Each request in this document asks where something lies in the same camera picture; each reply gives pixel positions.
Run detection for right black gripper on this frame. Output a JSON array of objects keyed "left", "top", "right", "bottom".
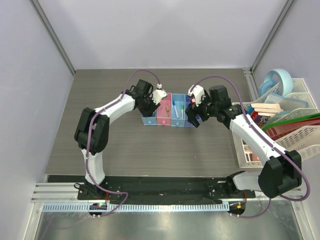
[{"left": 185, "top": 90, "right": 219, "bottom": 128}]

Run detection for green white marker pen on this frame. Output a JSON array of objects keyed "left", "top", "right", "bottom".
[{"left": 181, "top": 104, "right": 185, "bottom": 120}]

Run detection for blue white marker pen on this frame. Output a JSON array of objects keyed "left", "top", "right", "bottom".
[{"left": 172, "top": 101, "right": 180, "bottom": 119}]

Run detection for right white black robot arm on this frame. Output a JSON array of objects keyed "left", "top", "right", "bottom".
[{"left": 185, "top": 84, "right": 302, "bottom": 199}]

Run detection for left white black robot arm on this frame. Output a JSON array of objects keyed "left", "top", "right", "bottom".
[{"left": 74, "top": 79, "right": 168, "bottom": 200}]

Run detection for light blue bin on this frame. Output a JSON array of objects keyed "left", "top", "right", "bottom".
[
  {"left": 141, "top": 112, "right": 158, "bottom": 126},
  {"left": 171, "top": 93, "right": 186, "bottom": 127}
]

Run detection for pink plastic bin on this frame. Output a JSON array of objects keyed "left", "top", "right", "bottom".
[{"left": 156, "top": 92, "right": 172, "bottom": 126}]

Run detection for left light blue bin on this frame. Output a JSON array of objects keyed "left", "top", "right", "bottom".
[{"left": 141, "top": 112, "right": 158, "bottom": 126}]

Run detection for stack of books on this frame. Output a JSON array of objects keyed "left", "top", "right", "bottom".
[{"left": 246, "top": 103, "right": 284, "bottom": 128}]

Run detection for pink item in rack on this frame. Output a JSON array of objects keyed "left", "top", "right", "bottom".
[{"left": 252, "top": 154, "right": 260, "bottom": 162}]

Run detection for red green folders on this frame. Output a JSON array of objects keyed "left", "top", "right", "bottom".
[{"left": 262, "top": 113, "right": 320, "bottom": 140}]

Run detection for light blue tape roll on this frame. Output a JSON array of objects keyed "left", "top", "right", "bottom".
[{"left": 259, "top": 68, "right": 294, "bottom": 97}]

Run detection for right control board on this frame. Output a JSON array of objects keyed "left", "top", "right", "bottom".
[{"left": 228, "top": 202, "right": 246, "bottom": 217}]

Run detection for control board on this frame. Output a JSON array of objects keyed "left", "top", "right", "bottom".
[
  {"left": 88, "top": 202, "right": 108, "bottom": 217},
  {"left": 228, "top": 202, "right": 246, "bottom": 217}
]

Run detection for white plastic file rack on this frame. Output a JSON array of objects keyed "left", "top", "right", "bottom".
[{"left": 233, "top": 78, "right": 320, "bottom": 169}]

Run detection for left control board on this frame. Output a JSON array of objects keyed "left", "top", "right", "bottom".
[{"left": 88, "top": 202, "right": 108, "bottom": 217}]

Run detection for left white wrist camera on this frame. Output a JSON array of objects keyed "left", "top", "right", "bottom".
[{"left": 152, "top": 83, "right": 168, "bottom": 105}]

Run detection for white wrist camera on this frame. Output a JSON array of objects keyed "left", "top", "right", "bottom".
[
  {"left": 152, "top": 83, "right": 168, "bottom": 105},
  {"left": 187, "top": 84, "right": 205, "bottom": 107}
]

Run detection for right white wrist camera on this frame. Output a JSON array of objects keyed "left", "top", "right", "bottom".
[{"left": 187, "top": 84, "right": 205, "bottom": 107}]

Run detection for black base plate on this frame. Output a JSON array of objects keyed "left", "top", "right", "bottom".
[{"left": 74, "top": 176, "right": 256, "bottom": 205}]

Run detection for white slotted cable duct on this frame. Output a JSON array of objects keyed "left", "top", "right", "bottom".
[{"left": 42, "top": 202, "right": 229, "bottom": 213}]

